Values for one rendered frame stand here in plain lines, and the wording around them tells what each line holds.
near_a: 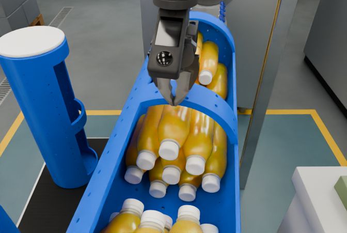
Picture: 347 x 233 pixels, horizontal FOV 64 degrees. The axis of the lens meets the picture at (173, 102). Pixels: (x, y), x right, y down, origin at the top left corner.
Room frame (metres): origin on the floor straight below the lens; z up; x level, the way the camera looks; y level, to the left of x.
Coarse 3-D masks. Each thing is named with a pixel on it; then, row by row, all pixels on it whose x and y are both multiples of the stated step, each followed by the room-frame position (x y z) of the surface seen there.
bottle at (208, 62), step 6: (204, 42) 0.86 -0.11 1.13; (210, 42) 0.85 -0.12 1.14; (204, 48) 0.82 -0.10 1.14; (210, 48) 0.81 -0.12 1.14; (216, 48) 0.83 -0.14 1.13; (204, 54) 0.78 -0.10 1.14; (210, 54) 0.77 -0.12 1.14; (216, 54) 0.79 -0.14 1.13; (204, 60) 0.74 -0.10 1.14; (210, 60) 0.74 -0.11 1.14; (216, 60) 0.76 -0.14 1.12; (204, 66) 0.71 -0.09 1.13; (210, 66) 0.72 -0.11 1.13; (216, 66) 0.73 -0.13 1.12; (210, 72) 0.70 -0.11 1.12; (216, 72) 0.73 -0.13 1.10
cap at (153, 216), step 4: (144, 212) 0.23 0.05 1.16; (148, 212) 0.23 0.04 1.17; (152, 212) 0.23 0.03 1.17; (156, 212) 0.23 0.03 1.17; (160, 212) 0.23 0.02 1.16; (144, 216) 0.22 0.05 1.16; (148, 216) 0.22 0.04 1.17; (152, 216) 0.22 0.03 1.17; (156, 216) 0.22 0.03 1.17; (160, 216) 0.22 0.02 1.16; (164, 216) 0.22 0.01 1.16; (140, 220) 0.22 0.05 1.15; (144, 220) 0.22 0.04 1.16; (148, 220) 0.21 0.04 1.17; (152, 220) 0.21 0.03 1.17; (156, 220) 0.21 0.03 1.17; (160, 220) 0.22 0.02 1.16; (164, 220) 0.22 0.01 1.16; (160, 224) 0.21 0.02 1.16; (164, 224) 0.22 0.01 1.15
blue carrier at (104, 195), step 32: (224, 32) 0.81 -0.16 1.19; (224, 64) 0.86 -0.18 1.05; (160, 96) 0.44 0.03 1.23; (192, 96) 0.44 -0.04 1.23; (128, 128) 0.37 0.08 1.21; (224, 128) 0.41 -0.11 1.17; (96, 192) 0.24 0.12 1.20; (128, 192) 0.37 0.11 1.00; (224, 192) 0.35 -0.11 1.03; (96, 224) 0.19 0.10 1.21; (224, 224) 0.28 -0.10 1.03
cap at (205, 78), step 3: (201, 72) 0.70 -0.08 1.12; (204, 72) 0.69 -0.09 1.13; (207, 72) 0.69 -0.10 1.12; (201, 75) 0.68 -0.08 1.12; (204, 75) 0.68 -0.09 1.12; (207, 75) 0.68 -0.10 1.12; (210, 75) 0.68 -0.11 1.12; (201, 78) 0.68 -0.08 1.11; (204, 78) 0.68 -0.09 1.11; (207, 78) 0.68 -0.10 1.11; (210, 78) 0.68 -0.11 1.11; (201, 81) 0.68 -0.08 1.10; (204, 81) 0.68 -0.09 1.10; (207, 81) 0.68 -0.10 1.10; (210, 81) 0.68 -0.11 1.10; (204, 84) 0.68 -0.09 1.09; (207, 84) 0.68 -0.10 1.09
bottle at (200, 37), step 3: (198, 30) 0.87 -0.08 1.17; (198, 33) 0.85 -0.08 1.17; (201, 33) 0.87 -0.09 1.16; (198, 36) 0.83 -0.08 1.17; (201, 36) 0.85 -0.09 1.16; (198, 39) 0.81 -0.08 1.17; (201, 39) 0.83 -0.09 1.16; (198, 42) 0.79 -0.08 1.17; (201, 42) 0.81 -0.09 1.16; (198, 45) 0.77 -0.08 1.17; (201, 45) 0.79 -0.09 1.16; (198, 48) 0.75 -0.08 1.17; (201, 48) 0.78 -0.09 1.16; (198, 51) 0.74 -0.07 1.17; (201, 51) 0.78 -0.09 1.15
